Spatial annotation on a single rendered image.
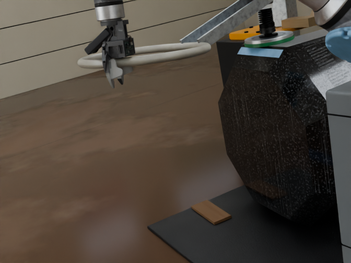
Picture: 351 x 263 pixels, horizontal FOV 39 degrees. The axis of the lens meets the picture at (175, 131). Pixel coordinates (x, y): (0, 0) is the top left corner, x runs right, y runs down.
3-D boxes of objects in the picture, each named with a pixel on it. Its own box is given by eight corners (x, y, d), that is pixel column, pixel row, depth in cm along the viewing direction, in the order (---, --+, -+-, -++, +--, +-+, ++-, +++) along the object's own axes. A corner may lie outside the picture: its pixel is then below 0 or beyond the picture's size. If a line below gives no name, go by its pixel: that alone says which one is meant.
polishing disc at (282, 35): (259, 35, 233) (258, 33, 233) (301, 31, 219) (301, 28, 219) (235, 45, 218) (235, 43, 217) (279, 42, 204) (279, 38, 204)
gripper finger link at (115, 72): (121, 87, 156) (120, 58, 156) (105, 87, 159) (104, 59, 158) (126, 87, 159) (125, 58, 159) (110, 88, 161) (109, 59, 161)
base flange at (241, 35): (226, 39, 325) (225, 32, 324) (284, 24, 345) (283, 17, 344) (275, 40, 282) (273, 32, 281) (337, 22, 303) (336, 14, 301)
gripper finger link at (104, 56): (106, 72, 156) (105, 44, 156) (102, 72, 157) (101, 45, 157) (114, 73, 161) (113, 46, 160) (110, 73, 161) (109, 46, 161)
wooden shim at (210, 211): (191, 208, 263) (190, 205, 262) (207, 202, 266) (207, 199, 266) (214, 225, 241) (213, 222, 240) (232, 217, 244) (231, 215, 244)
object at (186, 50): (161, 49, 215) (161, 43, 215) (239, 48, 176) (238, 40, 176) (56, 67, 188) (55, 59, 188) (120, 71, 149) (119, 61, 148)
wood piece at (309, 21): (282, 28, 294) (280, 20, 293) (293, 25, 299) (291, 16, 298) (309, 27, 278) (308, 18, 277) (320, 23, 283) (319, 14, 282)
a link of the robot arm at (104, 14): (89, 8, 154) (105, 6, 162) (92, 24, 155) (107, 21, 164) (114, 4, 150) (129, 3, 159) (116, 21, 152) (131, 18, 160)
